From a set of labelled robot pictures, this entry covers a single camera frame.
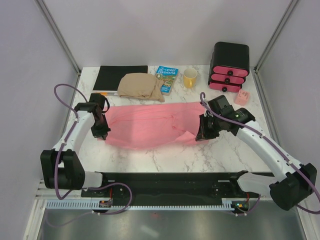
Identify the black notebook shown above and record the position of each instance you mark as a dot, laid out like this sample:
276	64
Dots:
109	77

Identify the yellow mug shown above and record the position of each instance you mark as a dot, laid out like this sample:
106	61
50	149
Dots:
190	77

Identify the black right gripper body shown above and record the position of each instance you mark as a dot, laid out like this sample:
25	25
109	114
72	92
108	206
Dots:
210	126

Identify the white slotted cable duct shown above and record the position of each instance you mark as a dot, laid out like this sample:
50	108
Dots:
96	204

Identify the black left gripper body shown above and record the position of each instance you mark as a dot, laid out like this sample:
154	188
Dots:
100	127

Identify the blue treehouse book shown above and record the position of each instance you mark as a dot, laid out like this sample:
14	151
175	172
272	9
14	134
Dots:
168	76

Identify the right aluminium frame post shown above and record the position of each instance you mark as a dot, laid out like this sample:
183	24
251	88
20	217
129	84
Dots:
276	34

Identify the orange pencil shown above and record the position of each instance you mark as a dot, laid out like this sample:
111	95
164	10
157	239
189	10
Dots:
107	93

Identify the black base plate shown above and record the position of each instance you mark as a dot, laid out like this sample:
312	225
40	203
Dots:
170	188

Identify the aluminium frame post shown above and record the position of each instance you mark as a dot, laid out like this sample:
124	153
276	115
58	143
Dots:
58	35
276	34

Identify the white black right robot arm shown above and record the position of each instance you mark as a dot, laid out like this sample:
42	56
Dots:
292	181

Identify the black pink drawer unit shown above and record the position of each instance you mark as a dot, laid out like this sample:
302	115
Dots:
229	67

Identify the pink t shirt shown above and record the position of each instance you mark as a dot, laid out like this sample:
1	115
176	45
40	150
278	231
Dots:
140	127

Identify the beige t shirt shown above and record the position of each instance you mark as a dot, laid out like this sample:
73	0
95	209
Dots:
144	86

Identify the pink cube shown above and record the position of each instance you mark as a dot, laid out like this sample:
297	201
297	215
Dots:
242	97

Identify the left aluminium frame post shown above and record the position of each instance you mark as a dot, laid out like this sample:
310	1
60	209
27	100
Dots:
58	35

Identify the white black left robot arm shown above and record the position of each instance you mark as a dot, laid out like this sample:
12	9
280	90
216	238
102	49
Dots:
61	166

